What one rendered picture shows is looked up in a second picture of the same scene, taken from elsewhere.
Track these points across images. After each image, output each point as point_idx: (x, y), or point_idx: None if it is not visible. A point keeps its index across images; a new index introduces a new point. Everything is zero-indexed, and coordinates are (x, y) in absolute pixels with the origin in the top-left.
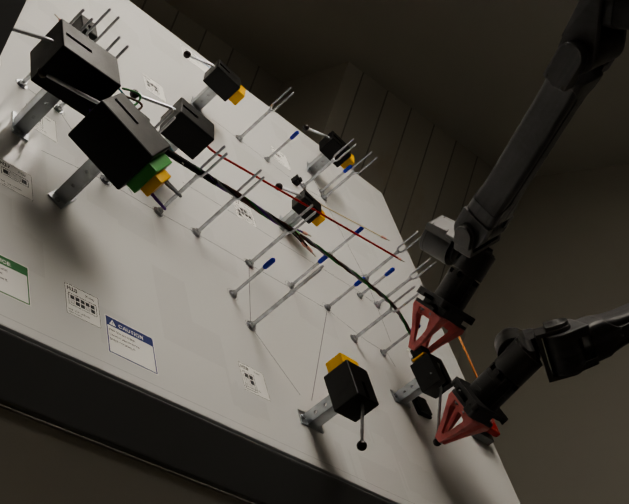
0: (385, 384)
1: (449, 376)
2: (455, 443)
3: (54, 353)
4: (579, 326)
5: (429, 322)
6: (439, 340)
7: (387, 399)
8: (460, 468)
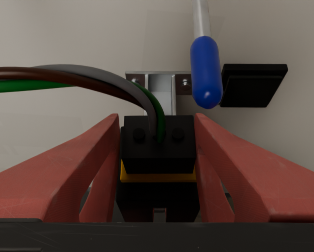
0: (113, 61)
1: (193, 219)
2: None
3: None
4: None
5: (231, 171)
6: (204, 218)
7: (97, 94)
8: (269, 150)
